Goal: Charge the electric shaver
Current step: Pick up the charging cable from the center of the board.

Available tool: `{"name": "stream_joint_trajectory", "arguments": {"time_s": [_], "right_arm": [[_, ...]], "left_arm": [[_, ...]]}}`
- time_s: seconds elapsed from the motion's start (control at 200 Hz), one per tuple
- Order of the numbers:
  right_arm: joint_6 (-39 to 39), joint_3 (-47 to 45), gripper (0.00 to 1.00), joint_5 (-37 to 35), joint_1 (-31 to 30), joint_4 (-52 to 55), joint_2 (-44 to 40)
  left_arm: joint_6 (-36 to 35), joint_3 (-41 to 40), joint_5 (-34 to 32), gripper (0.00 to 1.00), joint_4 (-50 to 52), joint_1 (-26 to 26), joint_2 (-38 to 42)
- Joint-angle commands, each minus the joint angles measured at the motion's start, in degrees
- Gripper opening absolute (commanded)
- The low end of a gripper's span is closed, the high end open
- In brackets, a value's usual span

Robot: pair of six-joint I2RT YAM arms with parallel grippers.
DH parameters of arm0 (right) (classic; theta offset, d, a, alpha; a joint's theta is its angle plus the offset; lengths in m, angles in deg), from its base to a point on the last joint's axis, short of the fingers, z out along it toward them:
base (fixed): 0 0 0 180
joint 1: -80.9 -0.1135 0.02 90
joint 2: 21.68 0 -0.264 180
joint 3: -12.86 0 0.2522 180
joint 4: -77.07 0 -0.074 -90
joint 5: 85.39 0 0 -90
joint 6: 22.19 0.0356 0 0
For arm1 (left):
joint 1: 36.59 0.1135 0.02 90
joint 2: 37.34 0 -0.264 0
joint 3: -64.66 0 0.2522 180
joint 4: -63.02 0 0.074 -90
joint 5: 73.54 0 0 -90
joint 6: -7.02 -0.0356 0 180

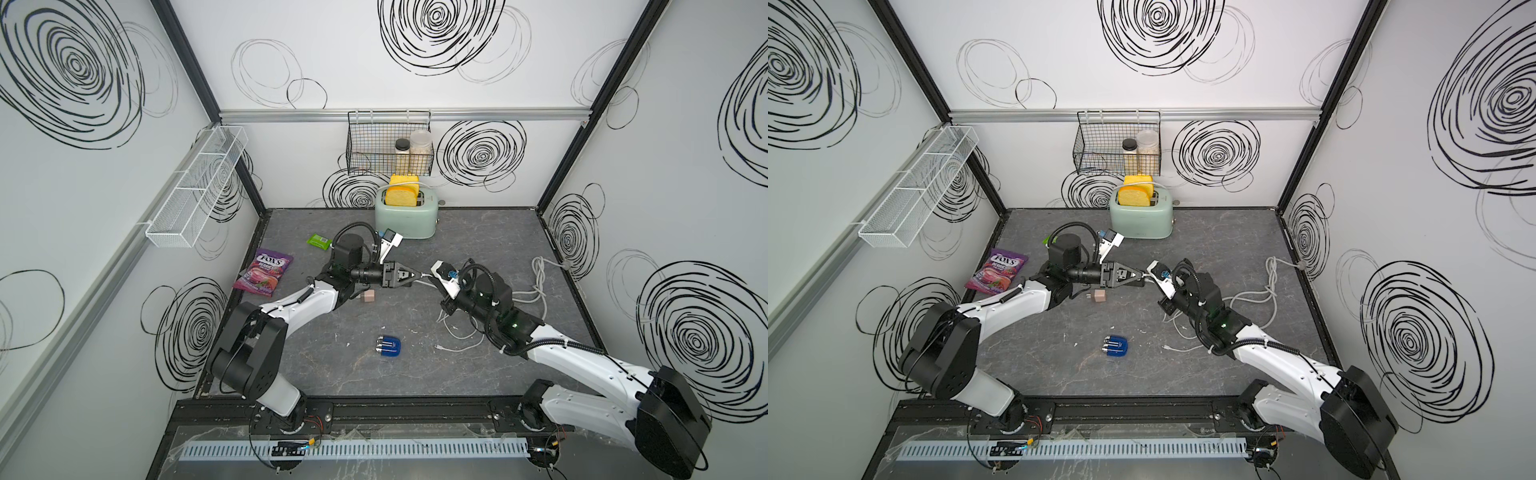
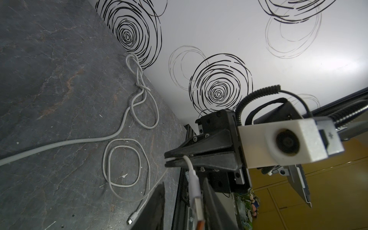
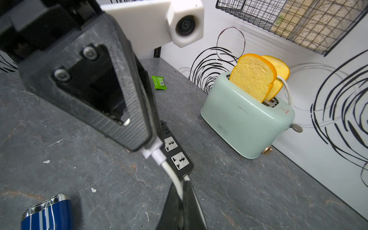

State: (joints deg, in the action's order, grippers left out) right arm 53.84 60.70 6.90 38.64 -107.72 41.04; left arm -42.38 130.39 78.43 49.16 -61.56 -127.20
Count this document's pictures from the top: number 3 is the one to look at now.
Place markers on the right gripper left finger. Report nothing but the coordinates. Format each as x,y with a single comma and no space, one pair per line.
172,215

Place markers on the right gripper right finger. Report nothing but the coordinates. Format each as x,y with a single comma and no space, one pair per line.
192,212

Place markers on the yellow toast slice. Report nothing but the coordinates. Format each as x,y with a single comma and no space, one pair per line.
283,71
254,75

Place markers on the blue electric shaver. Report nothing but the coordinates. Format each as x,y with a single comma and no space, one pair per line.
54,213

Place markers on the mint green toaster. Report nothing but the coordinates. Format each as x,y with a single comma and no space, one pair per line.
248,126

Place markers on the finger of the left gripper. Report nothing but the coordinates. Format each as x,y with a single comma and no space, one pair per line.
150,95

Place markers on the black wire wall basket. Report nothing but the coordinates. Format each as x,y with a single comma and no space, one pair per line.
263,13

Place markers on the front yellow toast slice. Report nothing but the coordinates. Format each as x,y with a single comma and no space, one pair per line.
254,75

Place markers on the green snack packet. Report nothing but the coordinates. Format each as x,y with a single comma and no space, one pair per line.
159,83

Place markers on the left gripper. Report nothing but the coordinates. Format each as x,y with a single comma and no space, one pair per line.
90,74

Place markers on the rear yellow toast slice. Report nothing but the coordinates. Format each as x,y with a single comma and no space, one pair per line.
283,71

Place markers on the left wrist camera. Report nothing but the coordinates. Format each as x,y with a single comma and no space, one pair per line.
152,24

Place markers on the black power strip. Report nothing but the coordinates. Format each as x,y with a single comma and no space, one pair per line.
175,154

